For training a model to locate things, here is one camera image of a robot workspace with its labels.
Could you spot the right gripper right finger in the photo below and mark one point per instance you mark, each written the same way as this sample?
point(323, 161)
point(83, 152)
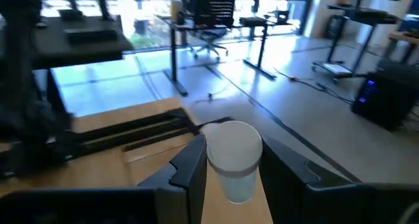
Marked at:
point(294, 191)

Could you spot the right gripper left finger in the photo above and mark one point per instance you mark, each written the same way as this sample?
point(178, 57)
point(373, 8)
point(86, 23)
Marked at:
point(183, 191)

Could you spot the clear pill bottle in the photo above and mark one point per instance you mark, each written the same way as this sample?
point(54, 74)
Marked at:
point(234, 152)

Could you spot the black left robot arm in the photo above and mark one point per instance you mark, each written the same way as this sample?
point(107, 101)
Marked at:
point(19, 86)

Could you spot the black inline plug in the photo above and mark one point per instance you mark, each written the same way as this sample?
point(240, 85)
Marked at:
point(211, 95)

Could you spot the black computer tower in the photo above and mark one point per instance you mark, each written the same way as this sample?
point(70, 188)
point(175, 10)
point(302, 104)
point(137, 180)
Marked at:
point(386, 99)

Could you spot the black standing desk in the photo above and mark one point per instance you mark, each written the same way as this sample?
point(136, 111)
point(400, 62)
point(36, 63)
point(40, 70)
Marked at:
point(173, 53)

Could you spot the tan cylinder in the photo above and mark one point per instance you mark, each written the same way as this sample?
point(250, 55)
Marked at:
point(175, 9)

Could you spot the black flat box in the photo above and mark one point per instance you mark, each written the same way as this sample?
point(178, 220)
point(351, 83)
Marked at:
point(91, 34)

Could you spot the dark grey desk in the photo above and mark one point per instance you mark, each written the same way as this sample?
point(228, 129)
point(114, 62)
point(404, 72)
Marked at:
point(65, 50)

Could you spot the black computer case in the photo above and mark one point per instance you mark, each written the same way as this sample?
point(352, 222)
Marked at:
point(212, 6)

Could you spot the wooden side table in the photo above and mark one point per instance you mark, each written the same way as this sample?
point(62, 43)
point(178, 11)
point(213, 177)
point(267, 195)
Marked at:
point(406, 37)

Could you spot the small black desk box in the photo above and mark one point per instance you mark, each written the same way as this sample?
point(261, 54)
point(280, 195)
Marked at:
point(70, 14)

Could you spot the wooden shelf black frame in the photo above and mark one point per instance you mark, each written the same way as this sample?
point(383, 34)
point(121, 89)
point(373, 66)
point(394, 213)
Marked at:
point(229, 214)

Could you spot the black aluminium rig frame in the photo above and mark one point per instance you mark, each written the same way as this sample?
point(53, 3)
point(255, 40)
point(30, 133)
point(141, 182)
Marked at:
point(131, 125)

